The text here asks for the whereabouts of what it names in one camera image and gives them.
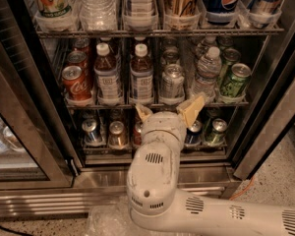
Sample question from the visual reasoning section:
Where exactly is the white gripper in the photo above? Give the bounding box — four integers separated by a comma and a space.
135, 93, 206, 148

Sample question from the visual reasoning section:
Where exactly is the silver 7up can front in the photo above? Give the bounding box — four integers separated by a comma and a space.
160, 64, 185, 98

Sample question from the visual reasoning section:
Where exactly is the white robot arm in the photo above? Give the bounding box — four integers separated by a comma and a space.
127, 93, 295, 236

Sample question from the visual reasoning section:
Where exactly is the red can bottom shelf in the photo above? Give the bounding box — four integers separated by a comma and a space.
133, 121, 143, 146

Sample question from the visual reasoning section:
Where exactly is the blue pepsi can bottom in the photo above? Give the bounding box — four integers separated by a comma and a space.
185, 120, 203, 146

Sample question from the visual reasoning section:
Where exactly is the green can bottom shelf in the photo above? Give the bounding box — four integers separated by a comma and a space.
205, 118, 227, 145

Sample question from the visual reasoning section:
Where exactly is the silver can second row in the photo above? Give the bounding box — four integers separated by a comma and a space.
160, 49, 180, 66

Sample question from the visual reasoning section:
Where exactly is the gold can bottom shelf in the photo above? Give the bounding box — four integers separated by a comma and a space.
108, 121, 127, 147

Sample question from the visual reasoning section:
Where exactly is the clear water bottle middle shelf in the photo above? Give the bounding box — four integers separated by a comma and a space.
191, 46, 222, 97

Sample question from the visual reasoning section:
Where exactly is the clear water bottle shelf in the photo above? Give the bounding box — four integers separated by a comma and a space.
79, 0, 117, 31
191, 46, 222, 97

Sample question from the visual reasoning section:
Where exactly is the green can front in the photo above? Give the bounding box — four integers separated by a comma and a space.
219, 63, 251, 97

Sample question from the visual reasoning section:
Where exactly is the blue can bottom left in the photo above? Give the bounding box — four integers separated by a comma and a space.
82, 119, 102, 143

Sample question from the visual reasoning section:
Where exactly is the red coca-cola can front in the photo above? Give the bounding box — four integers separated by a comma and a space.
62, 66, 91, 100

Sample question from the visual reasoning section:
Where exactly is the red coca-cola can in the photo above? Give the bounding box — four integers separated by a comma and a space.
73, 37, 91, 55
67, 50, 89, 77
62, 66, 91, 100

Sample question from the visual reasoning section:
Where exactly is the white labelled bottle top shelf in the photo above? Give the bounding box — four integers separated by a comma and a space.
125, 0, 155, 28

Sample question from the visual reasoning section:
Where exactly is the steel fridge door right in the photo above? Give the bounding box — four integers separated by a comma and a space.
233, 62, 295, 181

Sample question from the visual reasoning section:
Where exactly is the pepsi bottle top shelf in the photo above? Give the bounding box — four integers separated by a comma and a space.
203, 0, 239, 25

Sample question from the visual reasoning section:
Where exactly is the clear water bottle top shelf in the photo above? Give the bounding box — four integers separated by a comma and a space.
79, 0, 117, 31

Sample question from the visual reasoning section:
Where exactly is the glass fridge door left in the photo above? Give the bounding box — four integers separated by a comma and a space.
0, 0, 80, 192

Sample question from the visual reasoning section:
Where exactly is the red bull can top shelf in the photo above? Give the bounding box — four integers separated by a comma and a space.
241, 0, 282, 29

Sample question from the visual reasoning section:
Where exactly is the brown tea bottle right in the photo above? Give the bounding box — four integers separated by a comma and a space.
130, 43, 153, 100

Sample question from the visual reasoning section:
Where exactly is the brown tea bottle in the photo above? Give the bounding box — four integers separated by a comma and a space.
93, 42, 121, 99
130, 43, 153, 100

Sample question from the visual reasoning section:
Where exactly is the brown tea bottle left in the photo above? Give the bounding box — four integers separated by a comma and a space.
93, 42, 121, 99

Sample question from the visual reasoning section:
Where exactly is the clear plastic wrap bundle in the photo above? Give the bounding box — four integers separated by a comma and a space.
85, 198, 144, 236

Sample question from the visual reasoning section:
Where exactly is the orange cable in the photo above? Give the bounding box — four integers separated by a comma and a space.
229, 175, 256, 202

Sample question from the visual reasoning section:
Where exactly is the black cable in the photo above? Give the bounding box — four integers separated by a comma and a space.
0, 219, 33, 236

